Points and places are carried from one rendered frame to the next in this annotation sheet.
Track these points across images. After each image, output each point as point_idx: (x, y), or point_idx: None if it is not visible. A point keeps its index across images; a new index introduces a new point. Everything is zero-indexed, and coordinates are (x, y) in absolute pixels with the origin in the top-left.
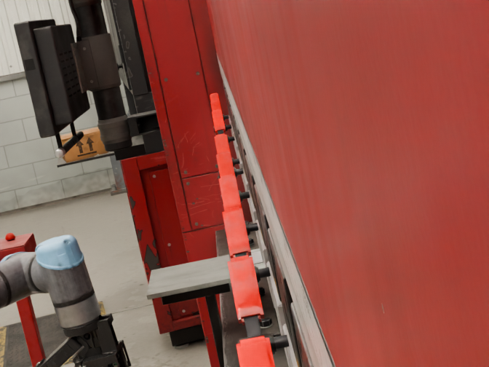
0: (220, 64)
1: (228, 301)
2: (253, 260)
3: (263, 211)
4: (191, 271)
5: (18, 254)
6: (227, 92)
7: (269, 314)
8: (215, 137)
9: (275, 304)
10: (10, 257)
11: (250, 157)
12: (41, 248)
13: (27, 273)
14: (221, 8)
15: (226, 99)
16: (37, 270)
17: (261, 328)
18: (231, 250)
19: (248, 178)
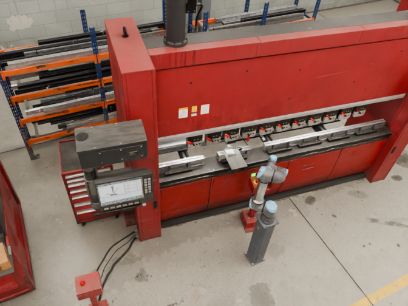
0: (201, 130)
1: (220, 168)
2: (232, 152)
3: (322, 112)
4: (235, 161)
5: (270, 166)
6: (232, 127)
7: None
8: (261, 128)
9: (312, 122)
10: (271, 167)
11: (316, 111)
12: (276, 158)
13: (274, 164)
14: (319, 100)
15: (202, 136)
16: (275, 162)
17: (243, 156)
18: (314, 120)
19: (289, 121)
